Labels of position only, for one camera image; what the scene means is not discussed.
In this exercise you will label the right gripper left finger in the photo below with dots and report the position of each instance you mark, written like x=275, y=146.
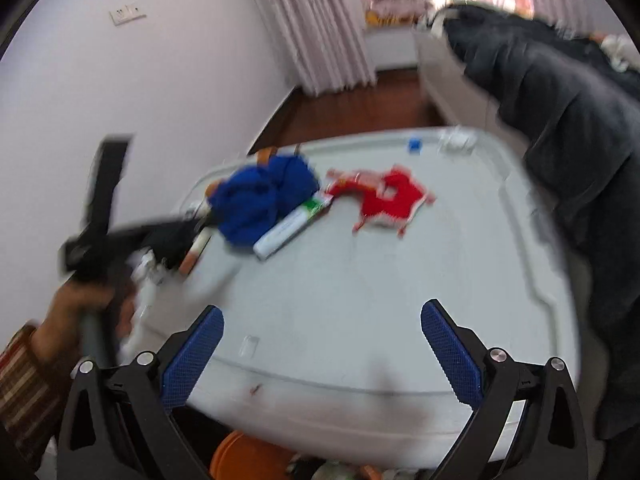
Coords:
x=117, y=422

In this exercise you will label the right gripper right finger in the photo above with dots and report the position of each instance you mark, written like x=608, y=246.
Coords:
x=526, y=421

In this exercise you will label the striped sleeve forearm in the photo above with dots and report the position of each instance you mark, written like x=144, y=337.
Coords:
x=32, y=399

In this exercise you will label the person's left hand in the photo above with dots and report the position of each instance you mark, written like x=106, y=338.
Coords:
x=57, y=340

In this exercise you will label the pink cosmetic tube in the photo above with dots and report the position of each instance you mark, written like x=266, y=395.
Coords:
x=194, y=253

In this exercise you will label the orange plastic bucket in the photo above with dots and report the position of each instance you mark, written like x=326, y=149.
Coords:
x=242, y=457

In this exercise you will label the blue knitted hat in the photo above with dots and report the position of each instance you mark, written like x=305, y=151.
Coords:
x=255, y=198

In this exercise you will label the white green toothpaste tube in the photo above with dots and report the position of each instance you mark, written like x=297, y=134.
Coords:
x=287, y=228

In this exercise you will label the red knitted cloth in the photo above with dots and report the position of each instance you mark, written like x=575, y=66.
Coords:
x=390, y=198

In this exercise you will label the crumpled white tissue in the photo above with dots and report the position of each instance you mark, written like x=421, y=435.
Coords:
x=458, y=140

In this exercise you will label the small blue cube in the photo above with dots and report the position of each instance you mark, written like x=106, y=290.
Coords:
x=414, y=145

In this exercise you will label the dark grey blanket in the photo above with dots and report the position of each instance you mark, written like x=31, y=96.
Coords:
x=581, y=120

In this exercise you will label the pink left curtain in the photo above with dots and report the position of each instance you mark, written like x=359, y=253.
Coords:
x=321, y=43

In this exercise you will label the folded pink quilt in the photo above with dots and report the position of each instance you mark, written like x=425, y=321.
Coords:
x=401, y=7

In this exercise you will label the white bed frame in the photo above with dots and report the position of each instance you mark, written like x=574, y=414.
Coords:
x=459, y=101

